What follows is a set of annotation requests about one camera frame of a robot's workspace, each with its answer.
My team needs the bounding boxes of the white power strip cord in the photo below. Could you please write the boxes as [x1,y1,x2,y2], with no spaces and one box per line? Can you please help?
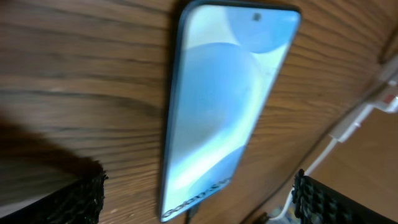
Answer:
[269,138,338,222]

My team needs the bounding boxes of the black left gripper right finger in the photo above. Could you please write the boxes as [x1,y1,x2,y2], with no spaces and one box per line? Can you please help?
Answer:
[292,169,397,224]

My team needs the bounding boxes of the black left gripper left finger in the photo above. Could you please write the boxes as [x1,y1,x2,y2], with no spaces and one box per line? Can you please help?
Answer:
[1,170,108,224]

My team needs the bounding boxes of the blue Galaxy smartphone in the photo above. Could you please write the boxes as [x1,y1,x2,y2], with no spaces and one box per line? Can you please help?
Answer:
[159,1,302,223]

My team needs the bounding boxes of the white power strip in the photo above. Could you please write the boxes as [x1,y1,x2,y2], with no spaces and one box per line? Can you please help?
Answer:
[330,55,397,142]

